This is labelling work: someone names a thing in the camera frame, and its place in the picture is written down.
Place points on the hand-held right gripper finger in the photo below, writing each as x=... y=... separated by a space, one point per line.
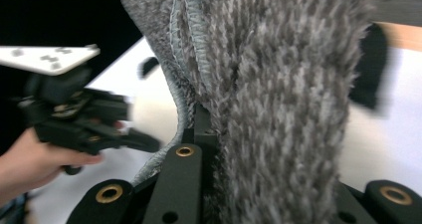
x=200 y=134

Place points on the grey fluffy garment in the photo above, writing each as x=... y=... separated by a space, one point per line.
x=282 y=84

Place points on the black curtain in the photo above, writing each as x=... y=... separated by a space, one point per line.
x=66 y=15

